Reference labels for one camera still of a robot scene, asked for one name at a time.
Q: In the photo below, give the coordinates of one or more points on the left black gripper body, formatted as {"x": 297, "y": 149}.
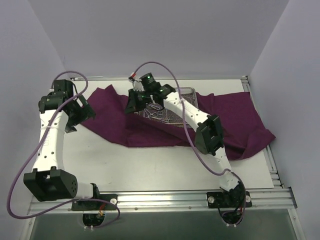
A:
{"x": 81, "y": 113}

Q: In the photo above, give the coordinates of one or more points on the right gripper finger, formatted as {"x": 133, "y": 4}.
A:
{"x": 156, "y": 103}
{"x": 132, "y": 103}

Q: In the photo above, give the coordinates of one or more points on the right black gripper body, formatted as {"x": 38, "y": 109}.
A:
{"x": 132, "y": 102}

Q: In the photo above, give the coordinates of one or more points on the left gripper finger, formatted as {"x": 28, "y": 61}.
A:
{"x": 87, "y": 111}
{"x": 70, "y": 128}

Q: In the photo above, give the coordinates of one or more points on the purple cloth wrap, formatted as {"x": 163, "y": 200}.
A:
{"x": 244, "y": 132}

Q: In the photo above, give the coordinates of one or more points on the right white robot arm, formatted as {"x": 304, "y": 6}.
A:
{"x": 204, "y": 132}

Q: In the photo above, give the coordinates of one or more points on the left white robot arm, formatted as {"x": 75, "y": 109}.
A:
{"x": 60, "y": 112}

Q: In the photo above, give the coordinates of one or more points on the steel surgical scissors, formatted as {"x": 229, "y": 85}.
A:
{"x": 151, "y": 115}

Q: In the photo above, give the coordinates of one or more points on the steel forceps clamp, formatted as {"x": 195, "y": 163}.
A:
{"x": 166, "y": 119}

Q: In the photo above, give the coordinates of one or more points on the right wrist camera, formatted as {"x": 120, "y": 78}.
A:
{"x": 149, "y": 83}

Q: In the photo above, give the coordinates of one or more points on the wire mesh instrument tray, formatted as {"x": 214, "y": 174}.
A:
{"x": 156, "y": 112}

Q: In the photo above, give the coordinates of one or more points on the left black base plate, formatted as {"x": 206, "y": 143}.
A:
{"x": 99, "y": 202}

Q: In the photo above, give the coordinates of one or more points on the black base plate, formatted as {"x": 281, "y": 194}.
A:
{"x": 99, "y": 202}
{"x": 228, "y": 199}

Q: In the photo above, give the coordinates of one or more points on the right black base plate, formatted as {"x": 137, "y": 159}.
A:
{"x": 228, "y": 199}

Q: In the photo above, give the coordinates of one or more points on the front aluminium rail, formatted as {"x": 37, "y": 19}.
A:
{"x": 196, "y": 200}

